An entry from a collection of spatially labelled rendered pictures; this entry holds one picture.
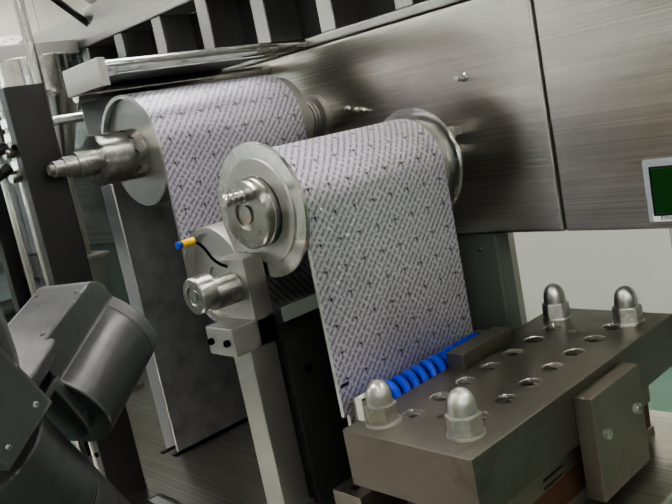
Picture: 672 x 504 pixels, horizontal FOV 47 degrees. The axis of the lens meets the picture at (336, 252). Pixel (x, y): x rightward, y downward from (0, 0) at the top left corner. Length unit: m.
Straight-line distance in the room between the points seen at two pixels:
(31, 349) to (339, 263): 0.48
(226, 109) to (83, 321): 0.67
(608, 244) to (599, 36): 2.79
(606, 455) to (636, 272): 2.86
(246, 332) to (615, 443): 0.40
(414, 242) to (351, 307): 0.12
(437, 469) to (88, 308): 0.40
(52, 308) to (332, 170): 0.47
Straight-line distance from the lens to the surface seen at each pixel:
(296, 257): 0.81
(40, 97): 1.03
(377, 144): 0.90
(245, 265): 0.84
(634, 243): 3.64
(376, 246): 0.86
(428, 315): 0.93
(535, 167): 1.00
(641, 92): 0.92
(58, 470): 0.39
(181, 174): 0.99
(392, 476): 0.77
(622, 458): 0.87
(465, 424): 0.72
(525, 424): 0.75
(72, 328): 0.41
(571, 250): 3.79
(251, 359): 0.86
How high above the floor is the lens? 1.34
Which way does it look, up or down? 10 degrees down
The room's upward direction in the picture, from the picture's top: 11 degrees counter-clockwise
